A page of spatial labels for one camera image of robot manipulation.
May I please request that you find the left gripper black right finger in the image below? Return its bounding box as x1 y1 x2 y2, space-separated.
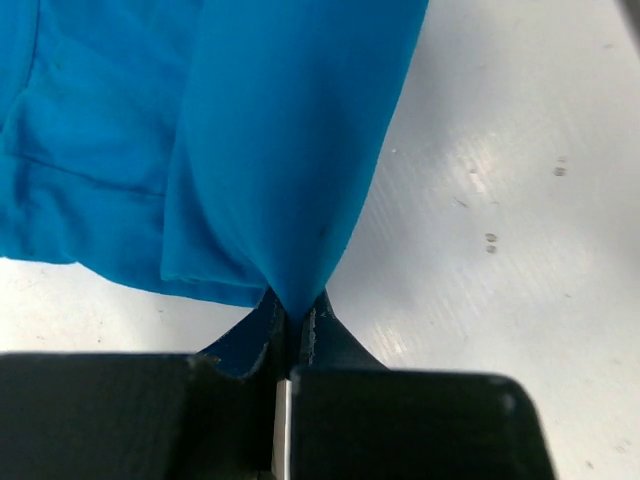
289 294 555 479

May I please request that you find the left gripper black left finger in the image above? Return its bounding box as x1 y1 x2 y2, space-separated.
1 292 285 479

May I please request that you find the blue t-shirt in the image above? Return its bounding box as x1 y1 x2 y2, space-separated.
1 1 427 317

